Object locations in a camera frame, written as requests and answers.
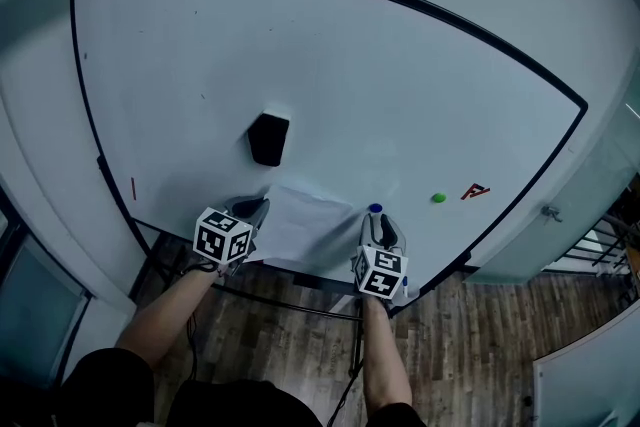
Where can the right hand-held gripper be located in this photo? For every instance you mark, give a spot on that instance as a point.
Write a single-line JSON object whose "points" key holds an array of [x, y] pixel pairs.
{"points": [[380, 272]]}

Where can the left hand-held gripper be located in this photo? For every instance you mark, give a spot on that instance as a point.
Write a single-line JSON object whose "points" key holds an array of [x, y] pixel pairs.
{"points": [[220, 237]]}

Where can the blue round magnet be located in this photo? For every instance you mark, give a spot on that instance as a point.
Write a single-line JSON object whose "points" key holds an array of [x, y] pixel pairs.
{"points": [[375, 208]]}

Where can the white paper sheet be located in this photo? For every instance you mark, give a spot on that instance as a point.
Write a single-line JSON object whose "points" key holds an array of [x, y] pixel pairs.
{"points": [[305, 227]]}

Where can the white whiteboard with black frame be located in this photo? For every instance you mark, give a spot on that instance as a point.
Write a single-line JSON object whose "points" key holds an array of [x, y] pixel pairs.
{"points": [[325, 80]]}

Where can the person's left forearm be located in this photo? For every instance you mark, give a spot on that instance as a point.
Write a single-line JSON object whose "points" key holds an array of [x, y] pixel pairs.
{"points": [[170, 315]]}

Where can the person's right forearm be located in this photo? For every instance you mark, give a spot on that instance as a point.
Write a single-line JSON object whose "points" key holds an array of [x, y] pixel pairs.
{"points": [[385, 355]]}

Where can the black whiteboard eraser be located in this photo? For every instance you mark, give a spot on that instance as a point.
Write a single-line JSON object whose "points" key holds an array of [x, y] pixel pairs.
{"points": [[269, 137]]}

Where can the green round magnet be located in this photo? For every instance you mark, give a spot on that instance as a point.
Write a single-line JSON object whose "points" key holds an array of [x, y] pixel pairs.
{"points": [[439, 198]]}

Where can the frosted glass door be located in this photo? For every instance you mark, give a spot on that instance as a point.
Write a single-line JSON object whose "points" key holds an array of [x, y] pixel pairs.
{"points": [[575, 225]]}

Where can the person's black shirt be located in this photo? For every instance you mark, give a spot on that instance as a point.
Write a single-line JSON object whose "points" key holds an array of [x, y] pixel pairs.
{"points": [[225, 405]]}

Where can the black metal railing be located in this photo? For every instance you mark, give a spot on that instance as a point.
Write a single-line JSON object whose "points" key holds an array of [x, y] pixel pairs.
{"points": [[600, 250]]}

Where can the small black floor object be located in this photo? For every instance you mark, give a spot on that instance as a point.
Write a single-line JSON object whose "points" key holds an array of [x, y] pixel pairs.
{"points": [[526, 400]]}

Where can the black framed window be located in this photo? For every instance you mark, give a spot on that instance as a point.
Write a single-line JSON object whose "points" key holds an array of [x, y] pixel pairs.
{"points": [[35, 305]]}

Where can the white partition panel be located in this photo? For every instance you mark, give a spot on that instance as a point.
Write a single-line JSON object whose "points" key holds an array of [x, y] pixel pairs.
{"points": [[590, 385]]}

